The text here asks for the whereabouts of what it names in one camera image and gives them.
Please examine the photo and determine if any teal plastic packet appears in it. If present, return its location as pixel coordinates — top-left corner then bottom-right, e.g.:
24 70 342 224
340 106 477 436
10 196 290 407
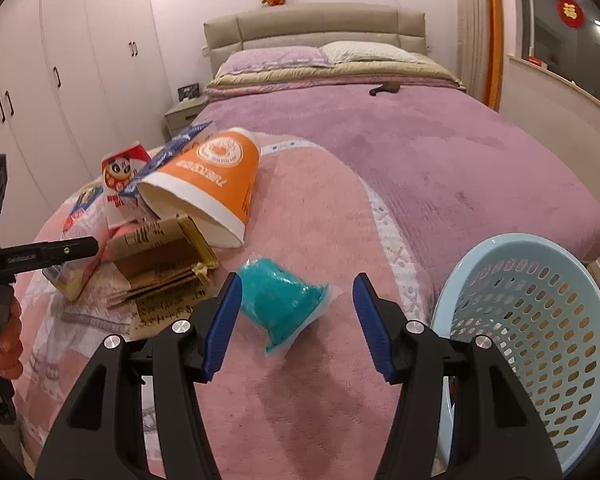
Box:
235 256 335 358

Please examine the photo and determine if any orange curtain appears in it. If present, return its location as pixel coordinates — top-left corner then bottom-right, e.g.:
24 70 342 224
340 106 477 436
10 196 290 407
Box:
482 0 506 111

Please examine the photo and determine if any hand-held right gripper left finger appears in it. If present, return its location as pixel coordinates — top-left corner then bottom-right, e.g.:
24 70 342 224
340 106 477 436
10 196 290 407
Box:
34 272 244 480

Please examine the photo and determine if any person's left hand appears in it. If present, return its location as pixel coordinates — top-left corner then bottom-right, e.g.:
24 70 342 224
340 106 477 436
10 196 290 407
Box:
0 297 25 382

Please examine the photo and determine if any white pillow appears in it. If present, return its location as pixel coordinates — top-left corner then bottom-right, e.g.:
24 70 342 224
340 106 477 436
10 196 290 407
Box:
320 41 438 66

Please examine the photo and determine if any blue snack packet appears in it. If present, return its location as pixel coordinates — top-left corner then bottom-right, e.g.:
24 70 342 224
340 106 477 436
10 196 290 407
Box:
62 183 106 233

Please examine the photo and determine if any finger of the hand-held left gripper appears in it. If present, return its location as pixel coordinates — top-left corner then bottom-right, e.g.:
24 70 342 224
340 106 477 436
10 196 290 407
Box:
0 237 101 277

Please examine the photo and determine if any beige curtain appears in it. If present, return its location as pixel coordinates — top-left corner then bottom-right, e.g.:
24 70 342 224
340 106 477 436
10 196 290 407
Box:
452 0 493 106

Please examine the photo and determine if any blue and white wrapper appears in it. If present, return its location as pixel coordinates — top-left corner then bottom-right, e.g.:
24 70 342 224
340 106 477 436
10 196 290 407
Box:
120 120 216 196

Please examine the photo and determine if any beige nightstand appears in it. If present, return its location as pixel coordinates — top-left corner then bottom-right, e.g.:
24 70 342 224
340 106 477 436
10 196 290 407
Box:
165 96 204 138

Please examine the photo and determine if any beige folded quilt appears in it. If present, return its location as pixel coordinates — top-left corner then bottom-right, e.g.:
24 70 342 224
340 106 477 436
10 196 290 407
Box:
205 60 467 92

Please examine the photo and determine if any grey framed window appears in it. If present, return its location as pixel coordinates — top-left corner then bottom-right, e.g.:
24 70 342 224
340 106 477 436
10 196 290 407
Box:
515 0 600 106

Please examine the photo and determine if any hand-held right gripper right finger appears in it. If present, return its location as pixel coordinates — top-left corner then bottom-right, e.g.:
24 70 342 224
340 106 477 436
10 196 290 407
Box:
352 272 563 480

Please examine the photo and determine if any red round window sticker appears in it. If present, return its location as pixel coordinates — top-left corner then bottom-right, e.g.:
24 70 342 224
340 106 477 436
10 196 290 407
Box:
556 0 585 28

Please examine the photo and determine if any orange paper cup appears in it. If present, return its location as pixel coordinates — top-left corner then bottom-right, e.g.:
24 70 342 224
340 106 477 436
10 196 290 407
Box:
136 126 261 250

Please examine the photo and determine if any pink quilt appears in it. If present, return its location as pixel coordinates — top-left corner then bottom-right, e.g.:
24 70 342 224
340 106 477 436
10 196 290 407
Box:
17 132 436 480

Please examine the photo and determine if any white wardrobe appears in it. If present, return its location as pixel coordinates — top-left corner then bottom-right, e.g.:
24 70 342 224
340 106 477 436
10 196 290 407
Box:
0 0 173 221

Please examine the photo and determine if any purple blanket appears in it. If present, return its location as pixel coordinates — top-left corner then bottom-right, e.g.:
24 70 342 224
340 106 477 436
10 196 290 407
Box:
200 82 600 311

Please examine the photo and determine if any pink wrapper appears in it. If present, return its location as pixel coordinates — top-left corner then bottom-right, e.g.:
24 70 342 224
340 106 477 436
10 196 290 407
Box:
97 224 137 262

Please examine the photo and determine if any white window sill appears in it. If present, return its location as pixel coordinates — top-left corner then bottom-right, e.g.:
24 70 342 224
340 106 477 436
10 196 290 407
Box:
507 55 600 123

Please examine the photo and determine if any light blue plastic basket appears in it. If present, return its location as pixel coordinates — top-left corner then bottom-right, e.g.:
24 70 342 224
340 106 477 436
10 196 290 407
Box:
430 233 600 476

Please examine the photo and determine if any beige padded headboard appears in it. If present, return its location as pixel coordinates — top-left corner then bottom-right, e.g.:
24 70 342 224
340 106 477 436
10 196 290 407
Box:
203 4 427 78

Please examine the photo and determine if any brown paper bag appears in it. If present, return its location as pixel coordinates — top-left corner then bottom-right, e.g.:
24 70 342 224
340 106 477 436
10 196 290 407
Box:
105 213 220 333

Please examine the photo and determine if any red and white carton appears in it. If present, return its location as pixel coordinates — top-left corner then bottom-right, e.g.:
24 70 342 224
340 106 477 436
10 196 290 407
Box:
101 142 153 226

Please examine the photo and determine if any purple pillow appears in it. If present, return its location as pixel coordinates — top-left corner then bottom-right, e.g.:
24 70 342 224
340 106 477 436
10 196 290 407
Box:
215 46 331 78

